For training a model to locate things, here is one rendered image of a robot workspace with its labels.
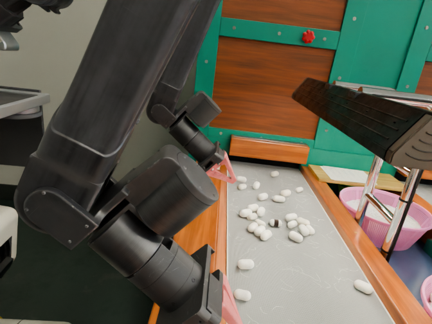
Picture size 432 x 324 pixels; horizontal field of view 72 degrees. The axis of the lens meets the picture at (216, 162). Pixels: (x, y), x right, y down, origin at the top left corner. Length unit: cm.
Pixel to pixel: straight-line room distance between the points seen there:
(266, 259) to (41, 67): 186
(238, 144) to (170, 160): 88
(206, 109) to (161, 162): 43
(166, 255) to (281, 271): 41
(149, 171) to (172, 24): 12
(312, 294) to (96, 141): 51
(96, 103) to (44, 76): 197
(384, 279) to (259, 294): 26
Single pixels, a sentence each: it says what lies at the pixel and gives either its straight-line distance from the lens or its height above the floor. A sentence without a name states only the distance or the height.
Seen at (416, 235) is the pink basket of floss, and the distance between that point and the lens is 102.
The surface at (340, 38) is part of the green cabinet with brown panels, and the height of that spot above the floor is 125.
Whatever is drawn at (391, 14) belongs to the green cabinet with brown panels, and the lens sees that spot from 129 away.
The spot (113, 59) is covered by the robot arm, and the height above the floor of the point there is 114.
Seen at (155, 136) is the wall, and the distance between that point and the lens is 207.
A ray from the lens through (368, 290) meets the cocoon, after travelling 70.
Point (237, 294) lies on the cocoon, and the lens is 58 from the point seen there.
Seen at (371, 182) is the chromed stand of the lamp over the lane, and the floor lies 88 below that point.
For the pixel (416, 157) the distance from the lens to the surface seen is 45.
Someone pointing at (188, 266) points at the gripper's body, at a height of 95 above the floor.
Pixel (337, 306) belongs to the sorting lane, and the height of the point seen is 74.
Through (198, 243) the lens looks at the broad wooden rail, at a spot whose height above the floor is 77.
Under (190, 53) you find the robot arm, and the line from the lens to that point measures 66.
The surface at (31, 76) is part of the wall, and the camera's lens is 225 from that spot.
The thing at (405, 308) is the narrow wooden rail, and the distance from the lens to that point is 68.
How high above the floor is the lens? 115
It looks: 20 degrees down
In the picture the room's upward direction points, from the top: 7 degrees clockwise
